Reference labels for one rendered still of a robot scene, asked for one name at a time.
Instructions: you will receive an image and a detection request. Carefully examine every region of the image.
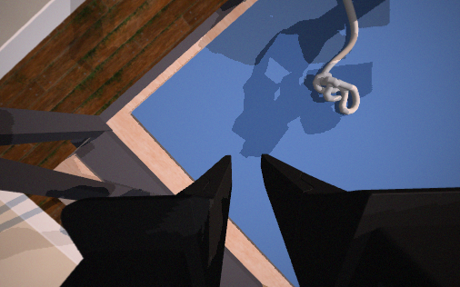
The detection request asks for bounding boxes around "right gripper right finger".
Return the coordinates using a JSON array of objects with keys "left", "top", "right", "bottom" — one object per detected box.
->
[{"left": 261, "top": 154, "right": 460, "bottom": 287}]

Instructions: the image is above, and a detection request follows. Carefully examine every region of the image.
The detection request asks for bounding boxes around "white rope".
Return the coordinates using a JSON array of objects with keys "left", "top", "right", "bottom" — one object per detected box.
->
[{"left": 313, "top": 0, "right": 360, "bottom": 114}]

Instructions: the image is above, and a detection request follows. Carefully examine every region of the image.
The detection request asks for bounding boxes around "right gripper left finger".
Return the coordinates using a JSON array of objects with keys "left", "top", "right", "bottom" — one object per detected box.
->
[{"left": 61, "top": 155, "right": 232, "bottom": 287}]

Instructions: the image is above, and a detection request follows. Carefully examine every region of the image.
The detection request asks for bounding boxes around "blue work mat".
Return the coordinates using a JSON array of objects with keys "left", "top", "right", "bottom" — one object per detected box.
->
[{"left": 131, "top": 0, "right": 460, "bottom": 287}]

